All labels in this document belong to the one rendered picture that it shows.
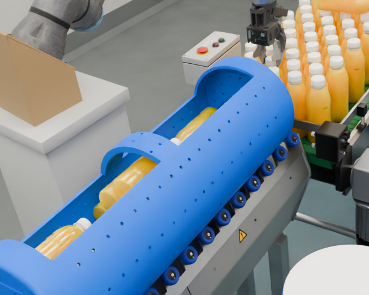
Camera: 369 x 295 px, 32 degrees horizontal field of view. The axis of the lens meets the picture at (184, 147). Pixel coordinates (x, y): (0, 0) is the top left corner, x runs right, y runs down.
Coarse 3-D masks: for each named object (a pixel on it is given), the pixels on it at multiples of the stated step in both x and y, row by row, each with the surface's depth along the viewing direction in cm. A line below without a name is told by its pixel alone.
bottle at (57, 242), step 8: (80, 224) 142; (56, 232) 138; (64, 232) 138; (72, 232) 138; (80, 232) 140; (48, 240) 136; (56, 240) 136; (64, 240) 136; (72, 240) 137; (40, 248) 134; (48, 248) 134; (56, 248) 135; (64, 248) 136; (48, 256) 133
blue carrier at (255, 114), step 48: (192, 96) 183; (240, 96) 161; (288, 96) 171; (144, 144) 145; (192, 144) 147; (240, 144) 155; (96, 192) 157; (144, 192) 135; (192, 192) 142; (96, 240) 125; (144, 240) 131; (192, 240) 149; (0, 288) 124; (48, 288) 117; (96, 288) 122; (144, 288) 134
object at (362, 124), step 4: (360, 104) 193; (364, 104) 193; (360, 108) 193; (364, 108) 192; (360, 112) 193; (364, 112) 193; (364, 116) 195; (364, 120) 195; (360, 124) 197; (364, 124) 196; (356, 128) 197; (360, 128) 196; (364, 128) 197
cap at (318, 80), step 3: (318, 75) 186; (312, 78) 185; (315, 78) 184; (318, 78) 184; (321, 78) 184; (324, 78) 184; (312, 81) 184; (315, 81) 183; (318, 81) 183; (321, 81) 183; (324, 81) 184; (312, 84) 185; (315, 84) 184; (318, 84) 183; (321, 84) 184
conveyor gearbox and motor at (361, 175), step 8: (368, 152) 193; (360, 160) 191; (368, 160) 190; (352, 168) 193; (360, 168) 188; (368, 168) 187; (352, 176) 192; (360, 176) 189; (368, 176) 187; (352, 184) 194; (360, 184) 191; (368, 184) 189; (352, 192) 194; (360, 192) 192; (368, 192) 190; (360, 200) 195; (368, 200) 192; (360, 208) 196; (368, 208) 192; (360, 216) 198; (368, 216) 196; (360, 224) 200; (368, 224) 198; (360, 232) 202; (368, 232) 200; (360, 240) 204; (368, 240) 201
